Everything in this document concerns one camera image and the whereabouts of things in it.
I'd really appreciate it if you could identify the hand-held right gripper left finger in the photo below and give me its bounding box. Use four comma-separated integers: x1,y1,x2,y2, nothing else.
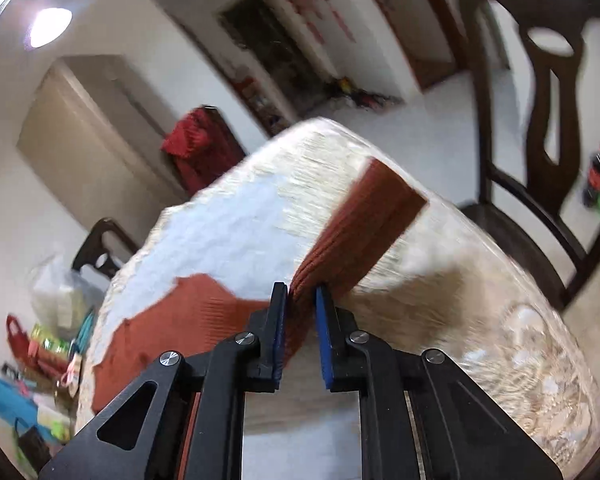
37,282,288,480

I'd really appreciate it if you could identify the white quilted table mat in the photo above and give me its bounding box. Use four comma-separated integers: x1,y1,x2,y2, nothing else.
87,180,306,367

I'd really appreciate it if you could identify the dark wooden chair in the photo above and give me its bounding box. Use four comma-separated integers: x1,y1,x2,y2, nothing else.
457,0,600,311
200,105,248,187
71,217,141,281

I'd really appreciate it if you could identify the green snack packet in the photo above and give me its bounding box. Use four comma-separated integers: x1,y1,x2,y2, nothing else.
30,325,77,357

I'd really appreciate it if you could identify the dark soda bottle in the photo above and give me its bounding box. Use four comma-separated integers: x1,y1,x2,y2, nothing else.
584,145,600,193

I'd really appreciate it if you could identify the brown framed wooden door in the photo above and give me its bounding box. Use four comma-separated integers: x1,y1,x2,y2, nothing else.
349,0,472,92

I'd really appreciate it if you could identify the blue bag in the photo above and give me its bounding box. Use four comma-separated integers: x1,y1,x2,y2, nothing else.
0,375,42,432

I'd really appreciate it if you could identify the red knitted garment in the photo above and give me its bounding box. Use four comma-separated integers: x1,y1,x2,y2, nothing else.
160,106,222,196

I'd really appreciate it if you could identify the beige door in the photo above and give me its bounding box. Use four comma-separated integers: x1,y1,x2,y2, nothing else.
16,57,191,233

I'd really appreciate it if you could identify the rust knitted sweater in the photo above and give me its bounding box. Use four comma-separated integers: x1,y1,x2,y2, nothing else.
91,157,428,480

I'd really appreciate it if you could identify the clear plastic bag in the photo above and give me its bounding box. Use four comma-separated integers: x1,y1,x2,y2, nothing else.
30,255,95,332

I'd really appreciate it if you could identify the round ceiling light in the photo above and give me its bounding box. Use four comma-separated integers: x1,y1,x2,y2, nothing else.
29,7,73,50

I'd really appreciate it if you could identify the beige lace tablecloth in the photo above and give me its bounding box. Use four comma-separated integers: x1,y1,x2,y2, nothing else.
75,117,600,480

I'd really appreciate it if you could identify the red bag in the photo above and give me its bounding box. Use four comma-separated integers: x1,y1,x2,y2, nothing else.
6,314,37,367

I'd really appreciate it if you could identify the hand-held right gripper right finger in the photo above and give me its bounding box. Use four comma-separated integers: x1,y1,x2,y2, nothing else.
315,286,564,480

